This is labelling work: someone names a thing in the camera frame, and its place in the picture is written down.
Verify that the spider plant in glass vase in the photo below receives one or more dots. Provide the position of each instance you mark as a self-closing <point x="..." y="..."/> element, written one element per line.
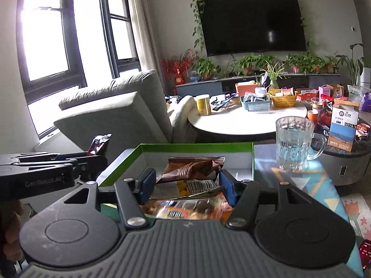
<point x="272" y="73"/>

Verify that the white blue carton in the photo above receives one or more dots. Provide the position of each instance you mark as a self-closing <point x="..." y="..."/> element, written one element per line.
<point x="343" y="127"/>

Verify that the black remote controls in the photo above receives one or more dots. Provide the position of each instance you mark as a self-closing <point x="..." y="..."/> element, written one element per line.
<point x="224" y="101"/>

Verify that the clear plastic container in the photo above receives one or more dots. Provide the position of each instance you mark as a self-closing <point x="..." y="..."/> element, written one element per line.
<point x="358" y="92"/>

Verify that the grey-blue plastic basket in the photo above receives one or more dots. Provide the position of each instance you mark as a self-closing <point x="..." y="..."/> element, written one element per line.
<point x="256" y="105"/>

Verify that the green cardboard box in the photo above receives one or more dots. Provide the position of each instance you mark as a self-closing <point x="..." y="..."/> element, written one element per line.
<point x="185" y="150"/>

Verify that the orange wicker basket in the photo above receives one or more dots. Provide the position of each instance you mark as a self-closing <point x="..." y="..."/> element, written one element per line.
<point x="283" y="100"/>

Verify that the brown snack packet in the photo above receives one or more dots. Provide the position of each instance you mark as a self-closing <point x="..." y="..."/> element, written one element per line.
<point x="191" y="169"/>

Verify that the blue geometric patterned mat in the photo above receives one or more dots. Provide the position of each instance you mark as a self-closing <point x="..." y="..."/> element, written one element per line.
<point x="313" y="185"/>

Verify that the black framed window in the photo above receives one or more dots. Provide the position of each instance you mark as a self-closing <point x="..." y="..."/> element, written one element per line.
<point x="95" y="34"/>

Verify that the clear plastic cup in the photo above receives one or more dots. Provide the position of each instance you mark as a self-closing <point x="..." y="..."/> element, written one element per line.
<point x="317" y="104"/>

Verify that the potted green plant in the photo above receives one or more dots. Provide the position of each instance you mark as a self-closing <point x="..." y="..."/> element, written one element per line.
<point x="249" y="63"/>
<point x="304" y="62"/>
<point x="331" y="65"/>
<point x="205" y="68"/>

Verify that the grey armchair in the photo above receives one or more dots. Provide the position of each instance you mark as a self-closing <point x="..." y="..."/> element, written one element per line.
<point x="116" y="115"/>

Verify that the beige curtain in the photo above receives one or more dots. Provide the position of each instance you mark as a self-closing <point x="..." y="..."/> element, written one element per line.
<point x="145" y="34"/>

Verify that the pink gift box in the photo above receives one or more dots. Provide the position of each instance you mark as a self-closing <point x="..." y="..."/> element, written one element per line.
<point x="329" y="90"/>

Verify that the grey television cabinet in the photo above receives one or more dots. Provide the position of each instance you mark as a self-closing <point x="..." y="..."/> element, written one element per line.
<point x="200" y="88"/>

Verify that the yellow white snack packet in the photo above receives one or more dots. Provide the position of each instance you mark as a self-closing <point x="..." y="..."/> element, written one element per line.
<point x="197" y="186"/>

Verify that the red black packet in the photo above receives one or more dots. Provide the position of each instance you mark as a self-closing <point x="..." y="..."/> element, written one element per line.
<point x="365" y="253"/>

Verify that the red flat box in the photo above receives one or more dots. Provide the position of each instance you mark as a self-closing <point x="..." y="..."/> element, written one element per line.
<point x="307" y="95"/>

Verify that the glass mug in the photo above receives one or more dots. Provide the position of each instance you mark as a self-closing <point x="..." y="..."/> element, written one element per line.
<point x="292" y="144"/>

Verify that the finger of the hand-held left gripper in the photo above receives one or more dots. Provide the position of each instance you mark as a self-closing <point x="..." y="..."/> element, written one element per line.
<point x="89" y="162"/>
<point x="26" y="157"/>

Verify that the white round table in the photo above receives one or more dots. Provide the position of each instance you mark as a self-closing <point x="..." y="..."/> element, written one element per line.
<point x="240" y="124"/>

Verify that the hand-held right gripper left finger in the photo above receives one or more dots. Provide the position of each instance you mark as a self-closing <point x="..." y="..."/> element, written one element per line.
<point x="148" y="184"/>

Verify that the black wall television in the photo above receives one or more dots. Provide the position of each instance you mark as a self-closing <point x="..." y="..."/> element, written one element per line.
<point x="253" y="24"/>

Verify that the red snack packet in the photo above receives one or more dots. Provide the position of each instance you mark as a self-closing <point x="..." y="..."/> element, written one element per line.
<point x="98" y="144"/>

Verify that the person's left hand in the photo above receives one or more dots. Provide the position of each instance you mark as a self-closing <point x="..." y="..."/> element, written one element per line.
<point x="13" y="226"/>

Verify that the yellow tin can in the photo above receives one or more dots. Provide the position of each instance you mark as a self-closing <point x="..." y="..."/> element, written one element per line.
<point x="203" y="105"/>

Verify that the orange box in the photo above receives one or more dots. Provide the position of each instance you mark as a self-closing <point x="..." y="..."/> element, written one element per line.
<point x="245" y="89"/>

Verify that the tall leafy plant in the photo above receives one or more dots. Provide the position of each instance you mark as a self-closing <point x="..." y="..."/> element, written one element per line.
<point x="352" y="63"/>

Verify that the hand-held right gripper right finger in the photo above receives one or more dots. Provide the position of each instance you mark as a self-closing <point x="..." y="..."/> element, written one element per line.
<point x="227" y="188"/>

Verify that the dark round side table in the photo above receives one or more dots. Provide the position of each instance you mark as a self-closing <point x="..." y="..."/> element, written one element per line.
<point x="345" y="168"/>

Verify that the red flower decoration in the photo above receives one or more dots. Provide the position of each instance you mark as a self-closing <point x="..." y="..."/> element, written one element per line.
<point x="176" y="69"/>

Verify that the floral rug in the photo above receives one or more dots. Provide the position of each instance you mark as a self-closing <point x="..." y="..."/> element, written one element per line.
<point x="358" y="214"/>

